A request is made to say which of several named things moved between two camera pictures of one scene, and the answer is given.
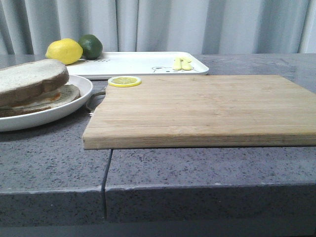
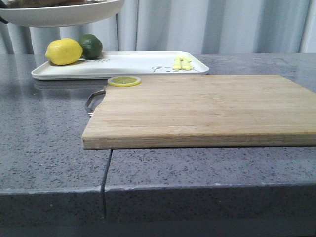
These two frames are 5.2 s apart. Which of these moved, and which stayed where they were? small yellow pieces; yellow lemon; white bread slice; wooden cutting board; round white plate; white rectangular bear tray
Moved: round white plate; white bread slice
Stayed: small yellow pieces; yellow lemon; wooden cutting board; white rectangular bear tray
